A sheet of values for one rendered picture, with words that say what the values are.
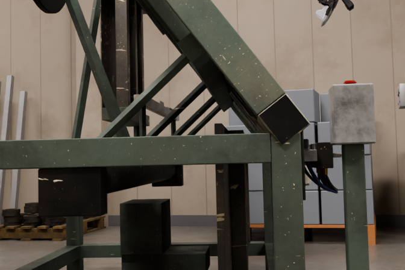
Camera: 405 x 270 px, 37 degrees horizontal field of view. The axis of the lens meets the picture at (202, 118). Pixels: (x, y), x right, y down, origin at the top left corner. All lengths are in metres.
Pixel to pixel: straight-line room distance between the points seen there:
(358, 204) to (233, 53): 0.59
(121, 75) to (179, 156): 1.71
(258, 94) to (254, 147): 0.16
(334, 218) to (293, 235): 3.37
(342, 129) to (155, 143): 0.56
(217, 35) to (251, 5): 4.92
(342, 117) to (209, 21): 0.49
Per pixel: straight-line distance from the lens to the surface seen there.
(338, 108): 1.87
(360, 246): 1.92
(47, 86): 7.49
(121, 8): 3.59
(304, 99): 5.24
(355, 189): 1.90
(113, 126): 2.01
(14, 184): 7.17
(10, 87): 7.43
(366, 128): 1.88
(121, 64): 3.53
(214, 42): 1.88
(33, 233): 6.10
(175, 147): 1.86
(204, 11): 1.91
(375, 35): 6.61
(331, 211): 5.22
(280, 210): 1.86
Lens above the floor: 0.71
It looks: 4 degrees up
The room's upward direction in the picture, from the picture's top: 1 degrees counter-clockwise
